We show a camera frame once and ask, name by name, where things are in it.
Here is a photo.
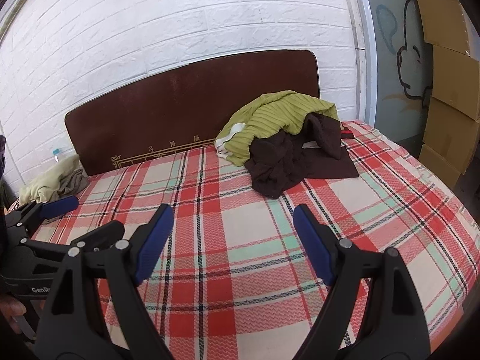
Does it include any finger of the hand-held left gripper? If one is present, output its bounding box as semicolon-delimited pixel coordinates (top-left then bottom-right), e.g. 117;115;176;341
70;220;126;251
37;195;80;221

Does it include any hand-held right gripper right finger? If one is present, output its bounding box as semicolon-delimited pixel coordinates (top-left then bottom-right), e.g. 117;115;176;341
293;204;432;360

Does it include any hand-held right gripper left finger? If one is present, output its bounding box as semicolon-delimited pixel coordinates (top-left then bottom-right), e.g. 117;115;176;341
34;203;176;360

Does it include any green ribbed sweater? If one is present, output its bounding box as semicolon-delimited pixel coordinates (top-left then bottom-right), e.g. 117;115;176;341
214;90;340;167

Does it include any person's left hand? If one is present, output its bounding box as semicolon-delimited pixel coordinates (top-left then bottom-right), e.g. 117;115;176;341
0;295;28;335

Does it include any pale beige cloth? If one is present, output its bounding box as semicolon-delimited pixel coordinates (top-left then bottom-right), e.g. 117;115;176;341
19;154;81;205

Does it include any plaid bed sheet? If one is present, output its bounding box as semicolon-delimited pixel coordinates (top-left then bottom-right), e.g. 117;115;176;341
28;120;480;360

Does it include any dark brown garment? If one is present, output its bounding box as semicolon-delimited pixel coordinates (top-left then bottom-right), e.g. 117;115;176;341
244;112;359;199

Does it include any brown wooden headboard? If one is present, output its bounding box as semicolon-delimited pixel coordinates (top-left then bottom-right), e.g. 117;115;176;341
64;49;320;177

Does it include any beige wall pipe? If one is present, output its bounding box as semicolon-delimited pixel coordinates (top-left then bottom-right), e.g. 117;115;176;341
0;0;38;44

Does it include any white door frame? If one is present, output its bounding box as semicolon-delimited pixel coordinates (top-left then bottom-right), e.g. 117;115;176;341
337;0;380;128

